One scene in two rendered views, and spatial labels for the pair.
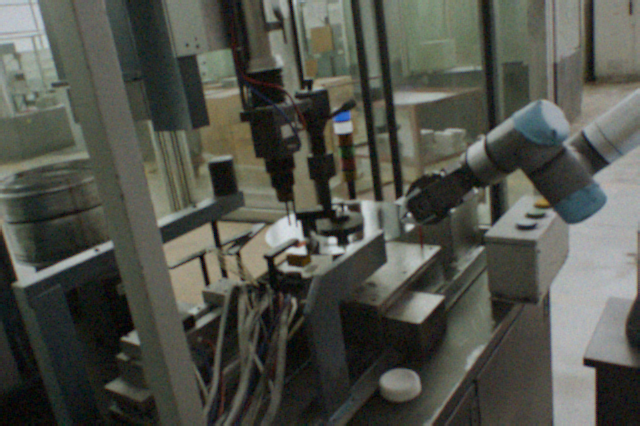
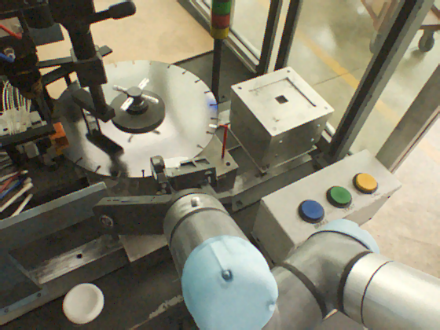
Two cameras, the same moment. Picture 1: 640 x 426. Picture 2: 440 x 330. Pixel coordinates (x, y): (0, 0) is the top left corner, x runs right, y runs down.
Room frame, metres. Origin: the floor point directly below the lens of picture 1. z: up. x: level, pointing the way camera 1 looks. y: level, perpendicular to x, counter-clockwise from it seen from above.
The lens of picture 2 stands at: (0.77, -0.36, 1.48)
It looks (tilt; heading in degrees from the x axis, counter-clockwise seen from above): 53 degrees down; 17
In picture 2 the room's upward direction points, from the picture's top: 7 degrees clockwise
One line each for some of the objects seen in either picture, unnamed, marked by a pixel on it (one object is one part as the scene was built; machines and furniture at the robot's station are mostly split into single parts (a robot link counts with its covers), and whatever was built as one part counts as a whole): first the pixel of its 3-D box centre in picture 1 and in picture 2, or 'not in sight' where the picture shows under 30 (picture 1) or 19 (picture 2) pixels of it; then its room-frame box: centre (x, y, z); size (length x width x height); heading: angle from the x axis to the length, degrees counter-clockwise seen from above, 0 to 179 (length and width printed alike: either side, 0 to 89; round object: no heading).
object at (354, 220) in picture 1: (339, 219); (137, 106); (1.20, -0.04, 0.96); 0.11 x 0.11 x 0.03
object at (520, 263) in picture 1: (530, 245); (322, 210); (1.22, -0.47, 0.82); 0.28 x 0.11 x 0.15; 142
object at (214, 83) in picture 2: (355, 218); (216, 71); (1.50, -0.10, 0.86); 0.02 x 0.02 x 0.22
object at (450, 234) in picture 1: (434, 227); (275, 120); (1.43, -0.29, 0.82); 0.18 x 0.18 x 0.15; 52
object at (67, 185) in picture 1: (71, 234); not in sight; (1.53, 0.68, 0.93); 0.31 x 0.31 x 0.36
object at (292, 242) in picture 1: (286, 261); (38, 144); (1.05, 0.08, 0.95); 0.10 x 0.03 x 0.07; 142
